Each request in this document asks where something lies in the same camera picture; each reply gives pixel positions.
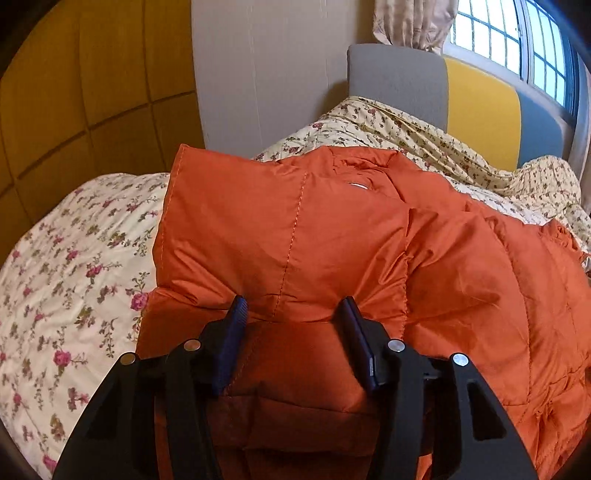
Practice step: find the large-flower floral quilt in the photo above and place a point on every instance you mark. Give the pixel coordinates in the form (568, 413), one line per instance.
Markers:
(69, 277)

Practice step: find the orange puffer jacket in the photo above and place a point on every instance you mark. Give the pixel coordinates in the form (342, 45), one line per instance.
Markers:
(300, 230)

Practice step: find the yellow wooden wardrobe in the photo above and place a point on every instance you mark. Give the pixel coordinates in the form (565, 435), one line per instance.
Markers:
(92, 92)

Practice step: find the small-flower floral blanket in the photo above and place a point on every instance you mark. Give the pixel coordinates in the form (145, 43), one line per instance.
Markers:
(415, 134)

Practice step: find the grey yellow blue headboard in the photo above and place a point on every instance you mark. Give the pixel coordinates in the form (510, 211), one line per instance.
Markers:
(480, 106)

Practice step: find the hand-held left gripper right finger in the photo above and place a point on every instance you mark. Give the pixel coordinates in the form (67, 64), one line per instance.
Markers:
(364, 350)

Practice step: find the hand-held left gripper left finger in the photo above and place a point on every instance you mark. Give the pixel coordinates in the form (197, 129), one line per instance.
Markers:
(229, 350)

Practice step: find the barred window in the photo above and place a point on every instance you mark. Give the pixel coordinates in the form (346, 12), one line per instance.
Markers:
(489, 32)

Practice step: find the beige patterned curtain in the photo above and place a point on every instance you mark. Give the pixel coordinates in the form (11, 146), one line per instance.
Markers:
(406, 23)

